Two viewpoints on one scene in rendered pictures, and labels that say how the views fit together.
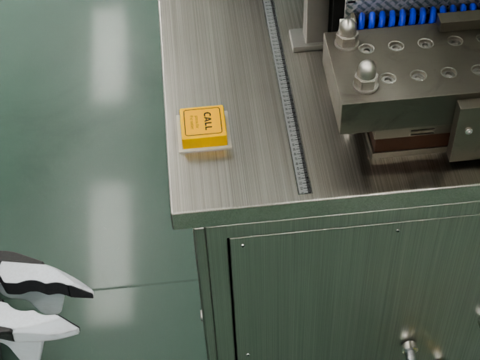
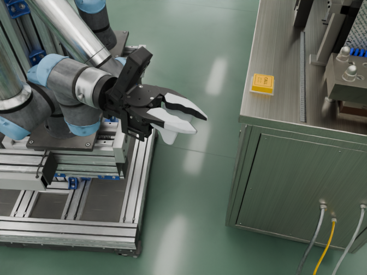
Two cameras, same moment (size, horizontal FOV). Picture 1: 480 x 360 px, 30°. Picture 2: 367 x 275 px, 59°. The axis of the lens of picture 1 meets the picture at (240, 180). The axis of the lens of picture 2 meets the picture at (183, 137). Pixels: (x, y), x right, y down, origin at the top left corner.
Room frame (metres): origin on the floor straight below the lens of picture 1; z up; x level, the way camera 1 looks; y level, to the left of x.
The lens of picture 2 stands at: (0.07, 0.06, 1.64)
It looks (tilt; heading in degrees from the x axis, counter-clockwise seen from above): 49 degrees down; 17
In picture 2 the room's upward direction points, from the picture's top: straight up
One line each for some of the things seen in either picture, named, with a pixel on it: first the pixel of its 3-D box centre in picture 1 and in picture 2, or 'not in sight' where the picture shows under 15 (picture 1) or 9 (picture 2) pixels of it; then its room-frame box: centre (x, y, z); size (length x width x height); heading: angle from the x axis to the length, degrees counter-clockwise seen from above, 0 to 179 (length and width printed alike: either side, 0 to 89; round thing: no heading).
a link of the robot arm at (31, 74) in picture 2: not in sight; (51, 87); (0.69, 0.68, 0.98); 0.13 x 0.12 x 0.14; 168
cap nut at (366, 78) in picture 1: (366, 73); (350, 72); (0.94, -0.19, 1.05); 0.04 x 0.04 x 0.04
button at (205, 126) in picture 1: (203, 126); (262, 83); (0.99, 0.05, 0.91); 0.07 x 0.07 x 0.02; 4
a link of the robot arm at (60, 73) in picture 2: not in sight; (67, 78); (0.51, 0.45, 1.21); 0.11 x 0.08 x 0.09; 78
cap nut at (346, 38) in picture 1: (347, 31); (344, 53); (1.04, -0.17, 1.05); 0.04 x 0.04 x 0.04
